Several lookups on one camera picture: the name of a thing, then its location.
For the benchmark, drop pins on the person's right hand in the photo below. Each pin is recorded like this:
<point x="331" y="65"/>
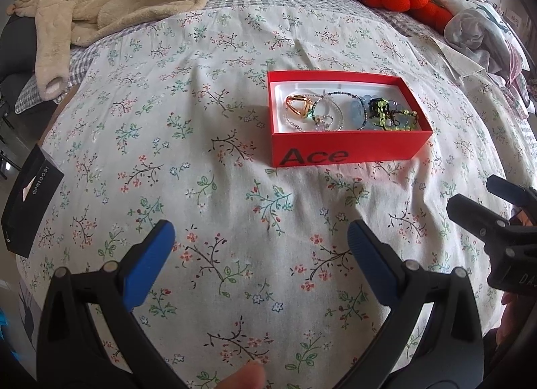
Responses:
<point x="520" y="313"/>

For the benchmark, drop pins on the person's left hand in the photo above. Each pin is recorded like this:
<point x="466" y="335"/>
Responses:
<point x="243" y="378"/>

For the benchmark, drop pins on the green beaded jewelry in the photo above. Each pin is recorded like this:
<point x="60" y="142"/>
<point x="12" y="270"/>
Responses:
<point x="388" y="114"/>

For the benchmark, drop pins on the floral bed sheet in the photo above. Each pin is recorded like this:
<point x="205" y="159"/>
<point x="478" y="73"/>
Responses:
<point x="235" y="212"/>

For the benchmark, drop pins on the red jewelry box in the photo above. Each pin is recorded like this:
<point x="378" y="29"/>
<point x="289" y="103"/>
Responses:
<point x="348" y="154"/>

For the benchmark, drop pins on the dark cloth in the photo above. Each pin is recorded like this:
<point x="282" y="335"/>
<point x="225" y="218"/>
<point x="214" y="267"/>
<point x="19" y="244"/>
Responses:
<point x="16" y="45"/>

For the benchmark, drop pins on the crumpled white printed cloth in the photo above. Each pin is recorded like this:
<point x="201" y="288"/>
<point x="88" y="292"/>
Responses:
<point x="482" y="36"/>

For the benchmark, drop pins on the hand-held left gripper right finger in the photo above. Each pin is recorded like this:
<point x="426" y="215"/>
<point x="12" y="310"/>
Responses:
<point x="373" y="263"/>

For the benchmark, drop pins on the black cardboard box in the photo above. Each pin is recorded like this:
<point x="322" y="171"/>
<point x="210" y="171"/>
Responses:
<point x="31" y="200"/>

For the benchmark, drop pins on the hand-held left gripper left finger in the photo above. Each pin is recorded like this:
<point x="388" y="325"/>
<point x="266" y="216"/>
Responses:
<point x="147" y="265"/>

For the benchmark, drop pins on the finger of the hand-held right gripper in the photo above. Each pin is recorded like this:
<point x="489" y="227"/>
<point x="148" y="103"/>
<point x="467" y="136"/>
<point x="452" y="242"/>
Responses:
<point x="512" y="192"/>
<point x="474" y="217"/>

